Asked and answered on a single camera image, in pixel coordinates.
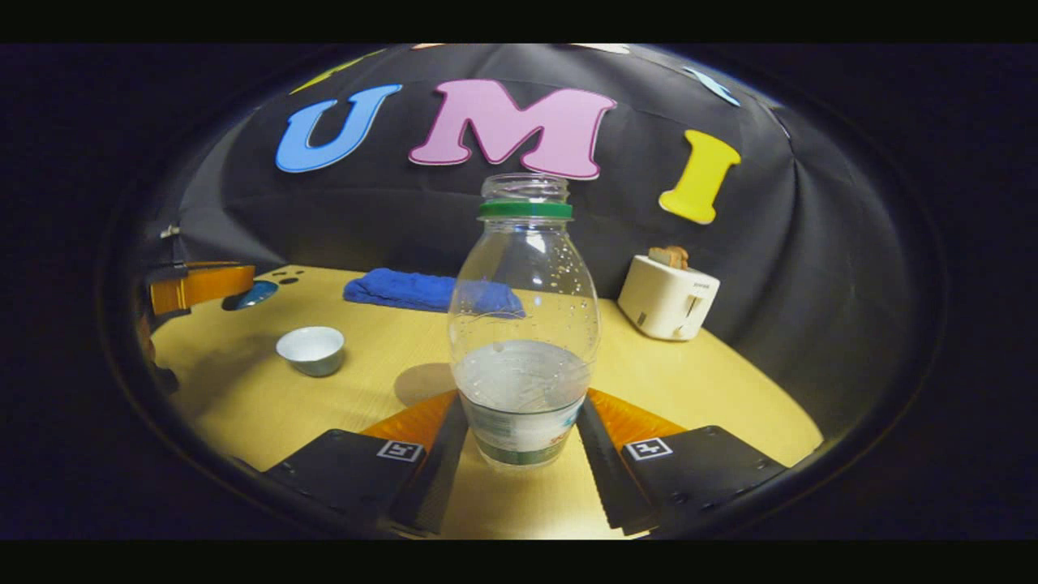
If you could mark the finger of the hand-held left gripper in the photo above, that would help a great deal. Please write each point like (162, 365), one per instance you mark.
(203, 285)

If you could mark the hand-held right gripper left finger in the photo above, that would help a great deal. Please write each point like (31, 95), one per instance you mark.
(442, 478)

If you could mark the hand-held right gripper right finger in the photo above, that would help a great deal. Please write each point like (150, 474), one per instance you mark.
(604, 478)

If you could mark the round brown coaster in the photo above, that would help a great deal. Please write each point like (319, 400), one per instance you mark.
(422, 385)

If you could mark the clear plastic water bottle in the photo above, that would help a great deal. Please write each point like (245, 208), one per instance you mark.
(523, 381)

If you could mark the white toaster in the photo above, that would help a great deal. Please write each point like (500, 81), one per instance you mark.
(661, 300)

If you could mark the blue towel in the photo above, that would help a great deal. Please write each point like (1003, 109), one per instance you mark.
(397, 289)

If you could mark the black backdrop cloth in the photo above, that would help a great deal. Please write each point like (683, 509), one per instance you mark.
(405, 211)

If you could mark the toast slice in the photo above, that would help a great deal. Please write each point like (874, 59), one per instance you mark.
(679, 258)
(658, 256)

